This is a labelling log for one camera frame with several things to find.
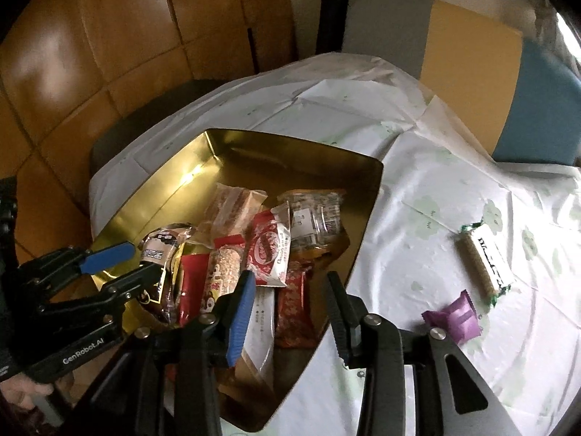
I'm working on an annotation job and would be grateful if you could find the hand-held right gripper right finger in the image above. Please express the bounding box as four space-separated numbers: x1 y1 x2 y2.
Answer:
326 271 518 436

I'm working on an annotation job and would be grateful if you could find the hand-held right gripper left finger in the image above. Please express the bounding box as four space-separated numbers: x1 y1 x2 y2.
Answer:
68 271 257 436

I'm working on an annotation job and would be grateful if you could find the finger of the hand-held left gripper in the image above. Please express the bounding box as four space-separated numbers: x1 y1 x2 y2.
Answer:
16 242 136 291
36 264 166 328

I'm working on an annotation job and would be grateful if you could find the dark round cake packet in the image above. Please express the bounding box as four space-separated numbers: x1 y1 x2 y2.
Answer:
138 222 194 266

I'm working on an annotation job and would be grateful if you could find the red foil snack packet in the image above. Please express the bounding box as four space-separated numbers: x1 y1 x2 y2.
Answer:
177 254 214 328

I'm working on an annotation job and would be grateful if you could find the gold metal tray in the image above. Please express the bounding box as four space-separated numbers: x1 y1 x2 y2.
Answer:
88 128 384 432

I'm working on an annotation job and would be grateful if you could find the person's left hand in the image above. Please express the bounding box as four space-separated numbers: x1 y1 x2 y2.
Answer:
0 366 53 412

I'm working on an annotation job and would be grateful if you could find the white flat packet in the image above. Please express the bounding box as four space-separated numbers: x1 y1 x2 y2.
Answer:
236 288 277 391

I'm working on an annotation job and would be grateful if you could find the dark brown gold snack packet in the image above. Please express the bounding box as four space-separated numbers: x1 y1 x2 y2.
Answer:
136 263 182 325

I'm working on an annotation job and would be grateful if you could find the red patterned snack packet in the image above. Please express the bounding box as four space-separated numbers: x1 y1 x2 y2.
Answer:
275 261 318 350

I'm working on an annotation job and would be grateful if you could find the peanut bar packet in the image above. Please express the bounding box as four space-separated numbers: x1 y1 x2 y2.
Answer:
200 234 248 314

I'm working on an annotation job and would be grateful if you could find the white red snack packet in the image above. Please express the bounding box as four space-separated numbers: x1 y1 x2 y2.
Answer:
245 202 291 289

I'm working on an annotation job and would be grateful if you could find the black stand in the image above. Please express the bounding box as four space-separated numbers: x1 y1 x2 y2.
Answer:
0 177 21 282

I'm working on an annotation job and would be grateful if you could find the clear packet of labelled sweets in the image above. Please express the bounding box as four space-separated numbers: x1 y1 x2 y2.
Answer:
277 189 348 259

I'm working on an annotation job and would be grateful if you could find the clear crispy bar packet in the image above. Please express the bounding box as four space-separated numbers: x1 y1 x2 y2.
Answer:
197 183 268 246

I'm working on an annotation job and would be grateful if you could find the purple snack packet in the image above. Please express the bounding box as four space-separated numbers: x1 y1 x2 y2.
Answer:
421 290 482 343

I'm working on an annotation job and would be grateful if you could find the white wrapped cracker bar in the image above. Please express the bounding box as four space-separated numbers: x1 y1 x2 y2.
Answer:
455 222 516 300

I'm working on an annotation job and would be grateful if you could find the white tablecloth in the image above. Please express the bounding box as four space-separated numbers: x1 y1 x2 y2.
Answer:
88 52 581 436

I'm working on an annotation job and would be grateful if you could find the grey yellow blue bench cushion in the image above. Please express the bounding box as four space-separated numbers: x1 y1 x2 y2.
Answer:
340 0 581 166

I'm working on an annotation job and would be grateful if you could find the black chair post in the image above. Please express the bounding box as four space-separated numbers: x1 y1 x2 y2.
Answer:
315 0 359 55

